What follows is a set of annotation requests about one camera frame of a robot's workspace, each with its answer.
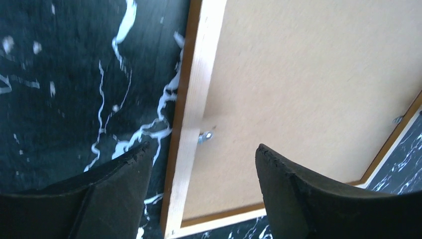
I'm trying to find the wooden picture frame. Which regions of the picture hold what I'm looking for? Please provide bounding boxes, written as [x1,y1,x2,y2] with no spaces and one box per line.
[161,0,422,239]

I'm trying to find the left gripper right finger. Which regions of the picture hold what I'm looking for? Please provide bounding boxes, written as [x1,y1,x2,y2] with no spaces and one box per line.
[255,144,422,239]

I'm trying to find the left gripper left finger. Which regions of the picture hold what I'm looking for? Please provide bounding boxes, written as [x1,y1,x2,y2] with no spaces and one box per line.
[0,143,153,239]

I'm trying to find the brown backing board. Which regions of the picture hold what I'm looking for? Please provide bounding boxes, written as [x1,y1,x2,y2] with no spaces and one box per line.
[183,0,422,220]

